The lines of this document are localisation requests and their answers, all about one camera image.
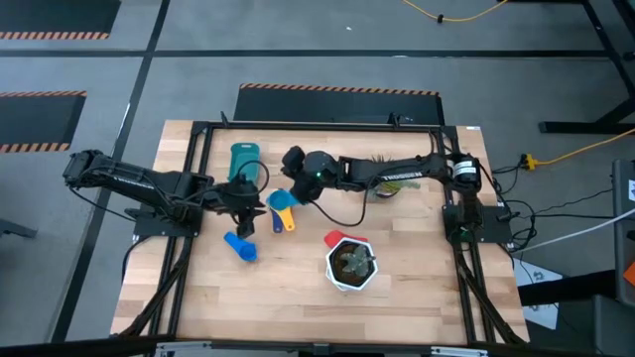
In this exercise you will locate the white faceted planter pot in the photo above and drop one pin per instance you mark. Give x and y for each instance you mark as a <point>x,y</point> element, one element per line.
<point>329,263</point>

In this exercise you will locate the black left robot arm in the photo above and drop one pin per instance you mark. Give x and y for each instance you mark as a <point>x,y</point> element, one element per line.
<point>124,181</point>

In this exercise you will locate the black floor stand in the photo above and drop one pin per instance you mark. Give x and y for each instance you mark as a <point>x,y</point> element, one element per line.
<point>585,127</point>

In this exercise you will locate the yellow measuring cup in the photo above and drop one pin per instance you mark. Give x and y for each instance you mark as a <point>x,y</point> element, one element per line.
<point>288,220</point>

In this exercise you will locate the purple measuring cup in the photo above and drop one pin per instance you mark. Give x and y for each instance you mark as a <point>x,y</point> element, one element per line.
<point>276,223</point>

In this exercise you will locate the teal plastic basket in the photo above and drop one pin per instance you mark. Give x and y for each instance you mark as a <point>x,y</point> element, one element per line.
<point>245,156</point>

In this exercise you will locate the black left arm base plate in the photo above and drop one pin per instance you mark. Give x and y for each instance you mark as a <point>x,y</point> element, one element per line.
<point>149,225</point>

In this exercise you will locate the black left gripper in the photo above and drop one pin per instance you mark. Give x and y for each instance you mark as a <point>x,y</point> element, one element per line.
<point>233,196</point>

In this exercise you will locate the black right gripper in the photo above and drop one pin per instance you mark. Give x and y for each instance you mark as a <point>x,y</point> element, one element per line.
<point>305,191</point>

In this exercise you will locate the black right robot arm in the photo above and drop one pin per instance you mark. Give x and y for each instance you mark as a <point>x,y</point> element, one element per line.
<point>397,172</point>

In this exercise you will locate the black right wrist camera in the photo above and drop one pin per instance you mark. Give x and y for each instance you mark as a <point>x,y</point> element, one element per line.
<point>293,159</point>

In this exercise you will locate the grey equipment cart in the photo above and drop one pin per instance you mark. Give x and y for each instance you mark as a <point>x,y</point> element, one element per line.
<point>624,223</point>

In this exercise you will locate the teal measuring cup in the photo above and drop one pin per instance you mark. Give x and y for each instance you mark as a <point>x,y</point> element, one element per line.
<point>282,199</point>

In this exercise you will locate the red measuring cup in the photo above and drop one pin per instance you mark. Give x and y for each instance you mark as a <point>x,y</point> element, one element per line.
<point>337,238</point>

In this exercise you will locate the blue measuring cup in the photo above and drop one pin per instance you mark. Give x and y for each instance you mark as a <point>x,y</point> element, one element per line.
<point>243,248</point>

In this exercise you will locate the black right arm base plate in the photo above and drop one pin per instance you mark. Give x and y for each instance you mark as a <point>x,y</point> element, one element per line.
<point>491,223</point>

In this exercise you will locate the green succulent plant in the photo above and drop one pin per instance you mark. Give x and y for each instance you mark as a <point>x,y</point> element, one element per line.
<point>356,262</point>

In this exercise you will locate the white paper sheet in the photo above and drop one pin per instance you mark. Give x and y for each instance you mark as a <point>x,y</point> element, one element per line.
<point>538,275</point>

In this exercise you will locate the spiky green plant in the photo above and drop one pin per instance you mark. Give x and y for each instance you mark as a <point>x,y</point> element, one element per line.
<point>397,187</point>

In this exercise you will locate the black table frame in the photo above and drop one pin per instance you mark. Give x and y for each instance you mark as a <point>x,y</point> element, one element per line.
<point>322,127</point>

